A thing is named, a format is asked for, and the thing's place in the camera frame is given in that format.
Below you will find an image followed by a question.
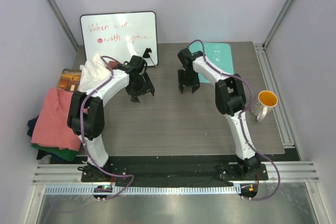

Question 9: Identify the small white whiteboard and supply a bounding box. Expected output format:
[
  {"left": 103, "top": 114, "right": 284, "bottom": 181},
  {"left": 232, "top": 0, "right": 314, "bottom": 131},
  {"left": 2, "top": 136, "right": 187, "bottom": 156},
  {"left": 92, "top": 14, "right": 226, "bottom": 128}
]
[{"left": 80, "top": 11, "right": 159, "bottom": 67}]

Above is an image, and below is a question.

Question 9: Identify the right aluminium rail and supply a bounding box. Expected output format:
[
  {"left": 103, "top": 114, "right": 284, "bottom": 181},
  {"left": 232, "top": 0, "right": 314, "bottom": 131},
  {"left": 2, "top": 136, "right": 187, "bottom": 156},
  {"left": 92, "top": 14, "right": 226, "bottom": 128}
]
[{"left": 254, "top": 44, "right": 295, "bottom": 148}]

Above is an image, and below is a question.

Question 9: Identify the red brown cube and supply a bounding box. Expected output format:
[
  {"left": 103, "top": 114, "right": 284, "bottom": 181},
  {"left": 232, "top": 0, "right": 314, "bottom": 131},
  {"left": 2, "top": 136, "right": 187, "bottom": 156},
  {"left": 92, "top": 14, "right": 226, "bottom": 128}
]
[{"left": 108, "top": 61, "right": 119, "bottom": 69}]

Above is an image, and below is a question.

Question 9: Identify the teal cutting board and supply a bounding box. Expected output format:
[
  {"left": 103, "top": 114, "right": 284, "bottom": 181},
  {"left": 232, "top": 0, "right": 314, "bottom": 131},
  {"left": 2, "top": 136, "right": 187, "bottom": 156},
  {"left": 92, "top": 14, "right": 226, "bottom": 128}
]
[{"left": 188, "top": 42, "right": 234, "bottom": 83}]

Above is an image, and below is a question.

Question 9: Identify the white t shirt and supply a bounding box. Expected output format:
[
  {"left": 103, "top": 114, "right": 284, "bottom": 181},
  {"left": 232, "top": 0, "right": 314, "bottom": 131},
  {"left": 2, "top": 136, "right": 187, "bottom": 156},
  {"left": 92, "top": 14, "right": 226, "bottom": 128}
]
[{"left": 78, "top": 53, "right": 111, "bottom": 92}]

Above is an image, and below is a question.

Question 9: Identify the green folded t shirt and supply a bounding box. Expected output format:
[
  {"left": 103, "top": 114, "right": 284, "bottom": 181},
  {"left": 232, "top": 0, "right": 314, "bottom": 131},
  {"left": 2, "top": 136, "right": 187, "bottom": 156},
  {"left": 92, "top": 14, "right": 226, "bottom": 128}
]
[{"left": 31, "top": 144, "right": 78, "bottom": 162}]

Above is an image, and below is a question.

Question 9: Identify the pink folded t shirt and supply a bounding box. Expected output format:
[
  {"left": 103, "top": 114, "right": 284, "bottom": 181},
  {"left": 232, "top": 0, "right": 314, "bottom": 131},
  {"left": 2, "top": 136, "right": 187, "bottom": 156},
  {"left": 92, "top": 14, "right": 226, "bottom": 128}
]
[{"left": 31, "top": 88, "right": 81, "bottom": 151}]

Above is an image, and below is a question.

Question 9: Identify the perforated cable tray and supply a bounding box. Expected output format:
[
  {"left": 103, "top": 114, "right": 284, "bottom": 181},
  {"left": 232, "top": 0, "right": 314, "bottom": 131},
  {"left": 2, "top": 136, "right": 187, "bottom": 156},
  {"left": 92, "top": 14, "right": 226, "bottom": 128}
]
[{"left": 44, "top": 184, "right": 241, "bottom": 196}]

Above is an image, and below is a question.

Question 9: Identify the brown book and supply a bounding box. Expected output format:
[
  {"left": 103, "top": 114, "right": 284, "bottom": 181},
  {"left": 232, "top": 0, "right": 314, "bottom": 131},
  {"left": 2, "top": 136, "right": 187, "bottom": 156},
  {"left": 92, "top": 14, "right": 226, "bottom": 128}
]
[{"left": 57, "top": 69, "right": 82, "bottom": 92}]

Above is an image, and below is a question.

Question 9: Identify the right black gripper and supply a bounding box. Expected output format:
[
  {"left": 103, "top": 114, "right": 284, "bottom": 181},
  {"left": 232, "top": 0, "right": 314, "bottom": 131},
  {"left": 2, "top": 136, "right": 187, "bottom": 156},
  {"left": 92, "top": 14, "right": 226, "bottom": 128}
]
[{"left": 178, "top": 69, "right": 200, "bottom": 92}]

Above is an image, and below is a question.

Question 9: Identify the left aluminium frame post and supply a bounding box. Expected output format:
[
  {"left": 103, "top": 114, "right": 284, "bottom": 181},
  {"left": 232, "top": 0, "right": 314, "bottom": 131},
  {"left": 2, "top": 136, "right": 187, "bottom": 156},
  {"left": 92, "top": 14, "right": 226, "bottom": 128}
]
[{"left": 46, "top": 0, "right": 79, "bottom": 51}]

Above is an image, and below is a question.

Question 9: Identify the right aluminium frame post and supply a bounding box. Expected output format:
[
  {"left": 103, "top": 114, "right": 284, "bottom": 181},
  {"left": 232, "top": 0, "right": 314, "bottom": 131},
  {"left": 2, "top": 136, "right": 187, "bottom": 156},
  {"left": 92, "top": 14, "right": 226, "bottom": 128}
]
[{"left": 263, "top": 0, "right": 296, "bottom": 49}]

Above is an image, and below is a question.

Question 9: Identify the aluminium rail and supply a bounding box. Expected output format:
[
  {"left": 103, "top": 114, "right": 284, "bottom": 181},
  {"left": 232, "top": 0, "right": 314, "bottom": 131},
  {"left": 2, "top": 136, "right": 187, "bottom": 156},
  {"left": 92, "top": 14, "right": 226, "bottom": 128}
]
[
  {"left": 33, "top": 161, "right": 320, "bottom": 184},
  {"left": 254, "top": 44, "right": 295, "bottom": 148}
]

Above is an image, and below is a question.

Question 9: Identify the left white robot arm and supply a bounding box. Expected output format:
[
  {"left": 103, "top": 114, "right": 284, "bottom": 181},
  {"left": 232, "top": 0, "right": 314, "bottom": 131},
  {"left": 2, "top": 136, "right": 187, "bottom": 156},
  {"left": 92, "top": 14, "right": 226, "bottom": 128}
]
[{"left": 67, "top": 56, "right": 155, "bottom": 182}]

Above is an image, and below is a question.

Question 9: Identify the white mug yellow inside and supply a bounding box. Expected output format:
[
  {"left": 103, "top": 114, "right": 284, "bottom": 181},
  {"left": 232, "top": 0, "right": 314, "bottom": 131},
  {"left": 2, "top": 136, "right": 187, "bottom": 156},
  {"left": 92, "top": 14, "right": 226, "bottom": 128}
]
[{"left": 250, "top": 90, "right": 278, "bottom": 122}]

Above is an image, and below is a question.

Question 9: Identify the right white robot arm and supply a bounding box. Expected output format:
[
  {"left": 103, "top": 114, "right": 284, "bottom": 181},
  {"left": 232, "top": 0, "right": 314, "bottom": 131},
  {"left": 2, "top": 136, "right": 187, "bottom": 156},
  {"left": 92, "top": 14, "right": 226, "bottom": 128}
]
[{"left": 177, "top": 48, "right": 261, "bottom": 179}]

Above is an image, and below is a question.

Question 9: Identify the front aluminium rail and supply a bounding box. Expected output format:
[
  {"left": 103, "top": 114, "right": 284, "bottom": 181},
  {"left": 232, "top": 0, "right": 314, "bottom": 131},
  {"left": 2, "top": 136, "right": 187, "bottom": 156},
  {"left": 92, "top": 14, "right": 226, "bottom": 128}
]
[{"left": 33, "top": 161, "right": 320, "bottom": 184}]

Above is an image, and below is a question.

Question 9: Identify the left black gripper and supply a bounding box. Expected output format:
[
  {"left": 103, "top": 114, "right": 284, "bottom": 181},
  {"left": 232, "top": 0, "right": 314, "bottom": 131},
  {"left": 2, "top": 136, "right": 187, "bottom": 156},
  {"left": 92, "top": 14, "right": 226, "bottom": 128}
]
[{"left": 126, "top": 72, "right": 154, "bottom": 102}]

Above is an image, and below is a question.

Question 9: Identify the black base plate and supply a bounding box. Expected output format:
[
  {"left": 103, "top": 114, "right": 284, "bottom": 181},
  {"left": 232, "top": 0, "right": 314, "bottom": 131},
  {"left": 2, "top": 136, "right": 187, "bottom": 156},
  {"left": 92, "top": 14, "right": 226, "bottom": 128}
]
[{"left": 81, "top": 155, "right": 269, "bottom": 188}]

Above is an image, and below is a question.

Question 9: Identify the aluminium frame post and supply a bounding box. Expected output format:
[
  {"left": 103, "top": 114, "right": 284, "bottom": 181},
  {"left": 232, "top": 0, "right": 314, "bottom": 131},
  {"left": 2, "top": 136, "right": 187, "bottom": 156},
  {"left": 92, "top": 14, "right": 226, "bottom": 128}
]
[
  {"left": 46, "top": 0, "right": 79, "bottom": 51},
  {"left": 263, "top": 0, "right": 296, "bottom": 49}
]

